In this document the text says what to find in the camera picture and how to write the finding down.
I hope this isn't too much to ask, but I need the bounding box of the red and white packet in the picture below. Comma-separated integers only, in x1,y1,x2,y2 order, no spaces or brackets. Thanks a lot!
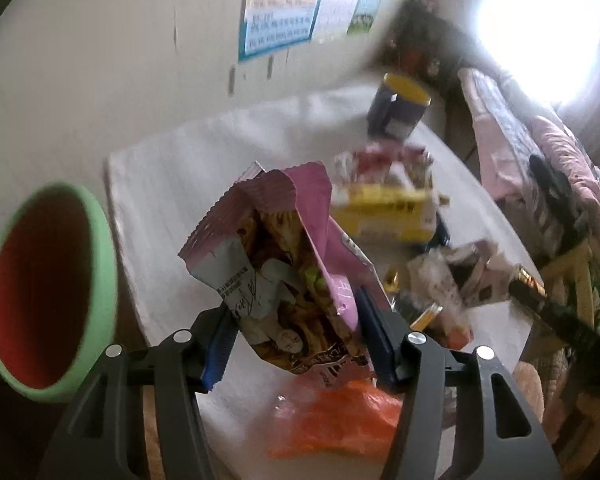
332,142,433,191

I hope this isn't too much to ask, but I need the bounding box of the pink quilted blanket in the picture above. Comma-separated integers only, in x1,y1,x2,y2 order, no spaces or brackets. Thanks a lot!
457,67,600,261

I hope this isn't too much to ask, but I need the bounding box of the green bin with red inside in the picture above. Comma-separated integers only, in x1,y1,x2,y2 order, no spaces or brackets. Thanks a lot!
0,181,118,404

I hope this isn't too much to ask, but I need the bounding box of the dark shelf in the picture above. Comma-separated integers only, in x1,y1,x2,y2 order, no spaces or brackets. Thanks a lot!
392,0,463,83

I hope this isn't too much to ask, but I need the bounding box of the black and gold cigarette box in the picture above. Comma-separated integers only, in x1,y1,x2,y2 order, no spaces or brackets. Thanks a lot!
507,267,600,348

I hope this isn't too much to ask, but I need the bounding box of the orange plastic bag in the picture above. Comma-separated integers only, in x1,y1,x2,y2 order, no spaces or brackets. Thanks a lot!
267,377,406,461

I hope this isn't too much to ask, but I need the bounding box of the blue wall poster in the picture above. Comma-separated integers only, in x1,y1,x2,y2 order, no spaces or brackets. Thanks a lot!
237,0,326,63

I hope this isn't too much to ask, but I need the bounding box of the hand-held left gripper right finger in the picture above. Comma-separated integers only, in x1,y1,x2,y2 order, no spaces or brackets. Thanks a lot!
355,285,563,480

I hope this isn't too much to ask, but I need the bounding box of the yellow box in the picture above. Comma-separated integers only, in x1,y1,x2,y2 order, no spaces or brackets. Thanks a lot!
330,182,438,243

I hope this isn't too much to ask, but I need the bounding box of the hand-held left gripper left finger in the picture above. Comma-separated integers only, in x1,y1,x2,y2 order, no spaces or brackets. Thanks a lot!
35,305,241,480

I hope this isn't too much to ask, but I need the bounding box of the pink and white carton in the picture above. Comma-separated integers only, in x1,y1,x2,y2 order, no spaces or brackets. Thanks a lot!
460,240,518,308

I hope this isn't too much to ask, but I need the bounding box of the white table cloth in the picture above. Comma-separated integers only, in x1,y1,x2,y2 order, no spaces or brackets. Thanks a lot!
104,85,546,480

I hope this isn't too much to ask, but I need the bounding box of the paper wrapper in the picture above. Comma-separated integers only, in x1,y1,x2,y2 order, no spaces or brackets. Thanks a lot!
407,247,481,311

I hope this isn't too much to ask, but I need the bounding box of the pink snack bag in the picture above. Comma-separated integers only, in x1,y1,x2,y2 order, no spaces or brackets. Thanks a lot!
177,160,396,378

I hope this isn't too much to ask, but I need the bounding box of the black item on blanket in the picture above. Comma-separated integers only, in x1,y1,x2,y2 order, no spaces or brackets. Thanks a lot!
529,154,577,213

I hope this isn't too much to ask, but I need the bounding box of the dark jar with yellow lid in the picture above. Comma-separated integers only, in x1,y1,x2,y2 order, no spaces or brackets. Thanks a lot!
367,72,432,141

